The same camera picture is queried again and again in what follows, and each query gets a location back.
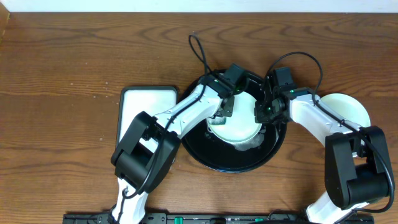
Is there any mint plate front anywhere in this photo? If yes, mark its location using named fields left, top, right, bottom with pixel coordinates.
left=225, top=92, right=259, bottom=126

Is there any mint plate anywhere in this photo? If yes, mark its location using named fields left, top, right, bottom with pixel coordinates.
left=321, top=93, right=371, bottom=127
left=225, top=92, right=259, bottom=126

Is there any green scouring sponge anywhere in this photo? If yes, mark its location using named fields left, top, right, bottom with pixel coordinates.
left=208, top=116, right=226, bottom=126

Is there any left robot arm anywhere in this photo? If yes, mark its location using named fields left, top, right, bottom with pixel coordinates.
left=111, top=64, right=249, bottom=223

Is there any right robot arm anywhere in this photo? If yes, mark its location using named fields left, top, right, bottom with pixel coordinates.
left=254, top=68, right=395, bottom=223

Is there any black rectangular foam tray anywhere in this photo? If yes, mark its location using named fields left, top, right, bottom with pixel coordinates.
left=116, top=86, right=178, bottom=146

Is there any white soap foam puddle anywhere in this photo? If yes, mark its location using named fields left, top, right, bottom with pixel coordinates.
left=203, top=124, right=268, bottom=152

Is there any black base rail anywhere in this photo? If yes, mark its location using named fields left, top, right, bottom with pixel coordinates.
left=62, top=212, right=376, bottom=224

